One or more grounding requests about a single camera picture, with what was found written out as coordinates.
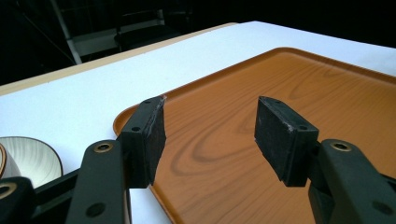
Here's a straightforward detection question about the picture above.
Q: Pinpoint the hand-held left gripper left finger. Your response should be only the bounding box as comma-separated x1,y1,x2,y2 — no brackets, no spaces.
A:
64,95,167,224

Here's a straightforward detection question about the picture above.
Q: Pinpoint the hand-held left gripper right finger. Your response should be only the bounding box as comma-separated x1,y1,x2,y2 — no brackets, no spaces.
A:
254,95,396,224

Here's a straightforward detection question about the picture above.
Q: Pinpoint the wood-grain brown tray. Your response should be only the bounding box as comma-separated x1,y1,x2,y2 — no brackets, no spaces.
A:
112,47,396,224

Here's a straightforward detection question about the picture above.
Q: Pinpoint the white ribbed bowl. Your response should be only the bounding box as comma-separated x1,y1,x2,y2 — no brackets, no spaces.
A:
0,135,64,189

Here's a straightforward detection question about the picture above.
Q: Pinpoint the metal stand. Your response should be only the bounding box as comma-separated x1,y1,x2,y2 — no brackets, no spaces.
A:
49,0,166,65

